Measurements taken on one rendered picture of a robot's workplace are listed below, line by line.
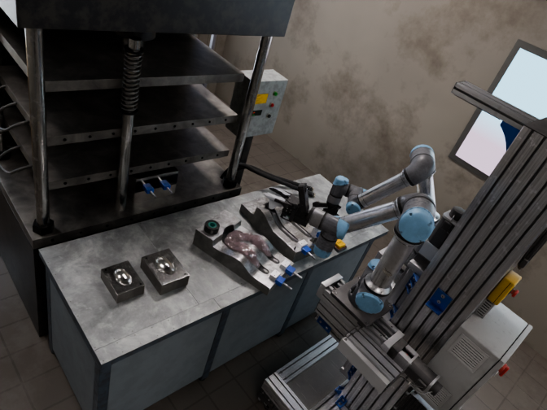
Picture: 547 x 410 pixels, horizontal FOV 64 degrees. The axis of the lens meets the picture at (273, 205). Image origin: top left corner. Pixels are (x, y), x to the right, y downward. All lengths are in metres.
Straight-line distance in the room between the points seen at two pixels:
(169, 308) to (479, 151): 2.81
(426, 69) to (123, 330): 3.19
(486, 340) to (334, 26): 3.42
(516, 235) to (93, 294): 1.75
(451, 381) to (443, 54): 2.71
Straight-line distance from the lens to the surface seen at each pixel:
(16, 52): 2.36
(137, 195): 2.61
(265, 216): 2.53
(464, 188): 4.08
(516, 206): 1.80
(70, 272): 2.23
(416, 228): 1.62
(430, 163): 2.20
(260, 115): 2.92
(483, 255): 1.90
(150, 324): 2.04
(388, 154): 4.36
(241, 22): 2.29
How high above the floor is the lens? 2.44
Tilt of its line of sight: 35 degrees down
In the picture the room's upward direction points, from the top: 19 degrees clockwise
